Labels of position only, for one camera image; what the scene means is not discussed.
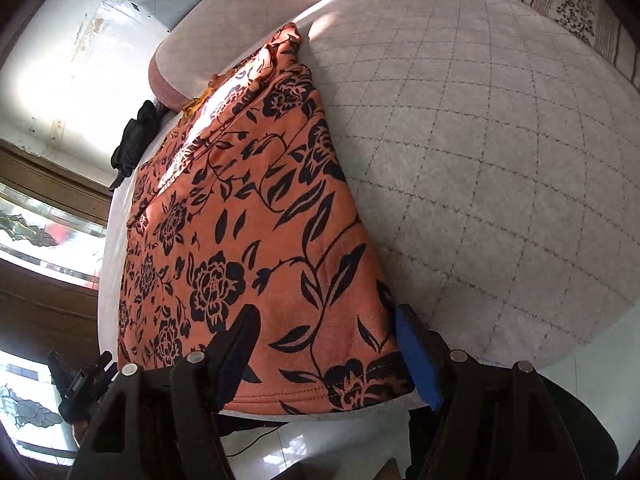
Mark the orange black floral garment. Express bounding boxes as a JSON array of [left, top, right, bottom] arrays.
[[116, 22, 416, 416]]

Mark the wooden door with glass panels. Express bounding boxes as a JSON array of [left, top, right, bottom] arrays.
[[0, 140, 113, 461]]

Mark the bed with grey quilted cover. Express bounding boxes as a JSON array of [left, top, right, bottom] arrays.
[[97, 0, 640, 417]]

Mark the grey cushion with pink edge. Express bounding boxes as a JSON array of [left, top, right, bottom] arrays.
[[149, 0, 376, 112]]

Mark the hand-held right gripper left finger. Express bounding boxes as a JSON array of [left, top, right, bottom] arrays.
[[67, 304, 262, 480]]

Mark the striped floral pillow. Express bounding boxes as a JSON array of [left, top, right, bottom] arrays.
[[455, 0, 640, 86]]

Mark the dark round object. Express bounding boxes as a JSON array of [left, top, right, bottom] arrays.
[[540, 375, 622, 480]]

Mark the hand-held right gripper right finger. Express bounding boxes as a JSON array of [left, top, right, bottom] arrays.
[[392, 303, 603, 480]]

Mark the black crumpled cloth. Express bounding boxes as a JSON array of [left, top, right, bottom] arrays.
[[109, 100, 162, 191]]

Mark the black cable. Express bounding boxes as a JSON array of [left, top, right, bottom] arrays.
[[225, 422, 287, 458]]

